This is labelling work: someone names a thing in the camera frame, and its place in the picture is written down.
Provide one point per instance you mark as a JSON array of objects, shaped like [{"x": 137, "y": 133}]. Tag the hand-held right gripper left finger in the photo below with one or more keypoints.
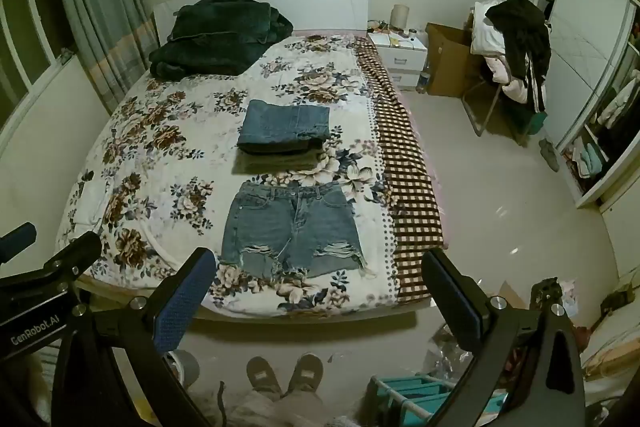
[{"x": 186, "y": 302}]

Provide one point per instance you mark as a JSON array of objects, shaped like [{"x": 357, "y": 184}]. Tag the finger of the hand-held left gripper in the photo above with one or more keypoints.
[
  {"x": 75, "y": 253},
  {"x": 17, "y": 239}
]

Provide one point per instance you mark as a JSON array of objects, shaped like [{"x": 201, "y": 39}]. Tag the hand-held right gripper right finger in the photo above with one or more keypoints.
[{"x": 452, "y": 302}]

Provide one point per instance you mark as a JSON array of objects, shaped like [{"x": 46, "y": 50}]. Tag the ripped denim shorts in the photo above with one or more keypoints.
[{"x": 292, "y": 227}]

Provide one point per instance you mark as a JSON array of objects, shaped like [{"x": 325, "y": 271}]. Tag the folded olive pants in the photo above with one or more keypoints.
[{"x": 277, "y": 163}]

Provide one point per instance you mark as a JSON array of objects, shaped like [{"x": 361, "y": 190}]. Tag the clear plastic bag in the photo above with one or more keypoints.
[{"x": 445, "y": 352}]

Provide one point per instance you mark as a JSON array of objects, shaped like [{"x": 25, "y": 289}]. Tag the teal storage rack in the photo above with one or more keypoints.
[{"x": 415, "y": 399}]

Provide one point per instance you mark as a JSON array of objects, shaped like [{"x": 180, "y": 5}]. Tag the person's left shoe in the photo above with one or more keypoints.
[{"x": 263, "y": 374}]

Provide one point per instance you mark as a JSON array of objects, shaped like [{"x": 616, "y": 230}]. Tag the person's shoe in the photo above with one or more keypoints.
[
  {"x": 306, "y": 372},
  {"x": 263, "y": 374}
]

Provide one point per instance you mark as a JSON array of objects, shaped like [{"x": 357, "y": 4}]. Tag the person's right shoe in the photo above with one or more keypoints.
[{"x": 306, "y": 372}]

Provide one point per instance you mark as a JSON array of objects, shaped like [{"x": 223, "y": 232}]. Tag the bed with floral cover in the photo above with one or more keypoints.
[{"x": 165, "y": 147}]

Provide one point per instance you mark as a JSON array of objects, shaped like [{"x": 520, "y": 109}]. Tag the brown checkered blanket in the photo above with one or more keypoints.
[{"x": 407, "y": 167}]

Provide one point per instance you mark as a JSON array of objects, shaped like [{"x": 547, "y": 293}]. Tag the person's trouser legs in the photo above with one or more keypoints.
[{"x": 280, "y": 409}]

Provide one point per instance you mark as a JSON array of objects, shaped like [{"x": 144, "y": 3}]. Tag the grey slipper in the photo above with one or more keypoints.
[{"x": 549, "y": 154}]

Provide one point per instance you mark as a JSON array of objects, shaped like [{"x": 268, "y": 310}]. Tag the metal folding chair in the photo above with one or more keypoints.
[{"x": 475, "y": 117}]

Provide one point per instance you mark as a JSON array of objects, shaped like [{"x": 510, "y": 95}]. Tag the window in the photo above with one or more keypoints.
[{"x": 25, "y": 47}]

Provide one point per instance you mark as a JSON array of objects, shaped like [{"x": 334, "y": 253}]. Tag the folded blue jeans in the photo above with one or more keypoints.
[{"x": 285, "y": 124}]

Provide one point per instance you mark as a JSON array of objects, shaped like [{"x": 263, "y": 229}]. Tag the pink garment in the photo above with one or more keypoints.
[{"x": 507, "y": 77}]

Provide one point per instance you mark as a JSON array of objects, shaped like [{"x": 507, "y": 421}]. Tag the brown cardboard box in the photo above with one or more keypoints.
[{"x": 447, "y": 62}]

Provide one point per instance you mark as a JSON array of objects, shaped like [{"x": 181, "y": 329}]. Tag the pale green curtain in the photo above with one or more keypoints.
[{"x": 95, "y": 7}]

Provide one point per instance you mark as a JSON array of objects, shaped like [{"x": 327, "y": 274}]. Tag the white nightstand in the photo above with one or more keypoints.
[{"x": 402, "y": 57}]

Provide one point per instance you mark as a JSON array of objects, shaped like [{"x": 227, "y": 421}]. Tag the dark green blanket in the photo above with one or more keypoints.
[{"x": 220, "y": 39}]

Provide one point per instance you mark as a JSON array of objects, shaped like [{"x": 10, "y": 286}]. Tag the white clothes pile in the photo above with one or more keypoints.
[{"x": 487, "y": 29}]

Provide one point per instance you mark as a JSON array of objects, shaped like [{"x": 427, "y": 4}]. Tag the white sliding-door wardrobe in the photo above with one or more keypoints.
[{"x": 582, "y": 57}]

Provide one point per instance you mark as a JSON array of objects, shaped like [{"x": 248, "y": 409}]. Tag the white bed headboard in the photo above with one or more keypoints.
[{"x": 320, "y": 4}]

